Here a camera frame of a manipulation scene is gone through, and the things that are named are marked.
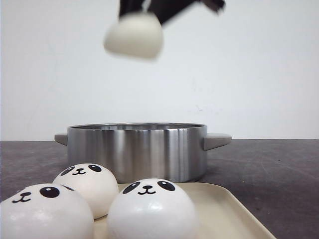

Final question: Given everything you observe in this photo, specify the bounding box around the panda bun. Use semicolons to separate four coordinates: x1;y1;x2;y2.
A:
0;183;94;239
53;163;119;219
103;11;163;59
107;178;199;239

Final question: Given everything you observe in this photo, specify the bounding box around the stainless steel steamer pot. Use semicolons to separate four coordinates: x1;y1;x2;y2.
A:
54;122;232;183

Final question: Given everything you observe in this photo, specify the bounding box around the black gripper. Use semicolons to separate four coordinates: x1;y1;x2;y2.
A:
118;0;226;25

